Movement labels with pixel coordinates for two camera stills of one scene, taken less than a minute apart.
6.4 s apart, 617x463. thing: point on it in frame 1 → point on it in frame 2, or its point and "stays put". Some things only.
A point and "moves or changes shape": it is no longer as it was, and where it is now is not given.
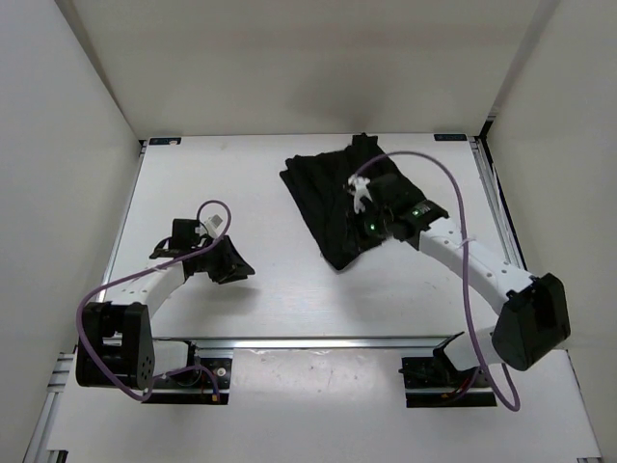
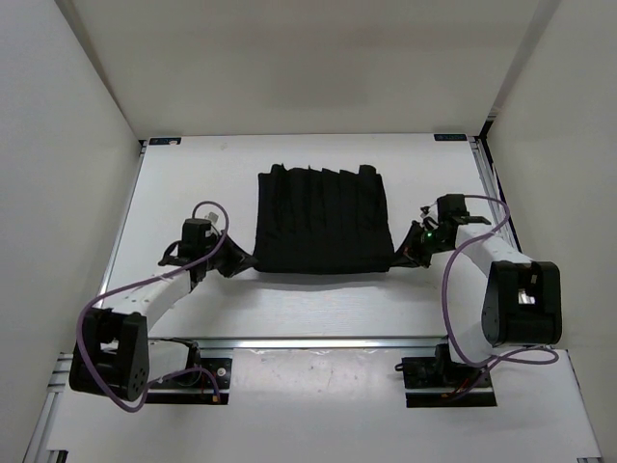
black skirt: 319,186 moves or changes shape
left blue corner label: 164,141 stays put
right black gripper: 369,208 → 409,254
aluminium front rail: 381,342 stays put
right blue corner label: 450,137 stays put
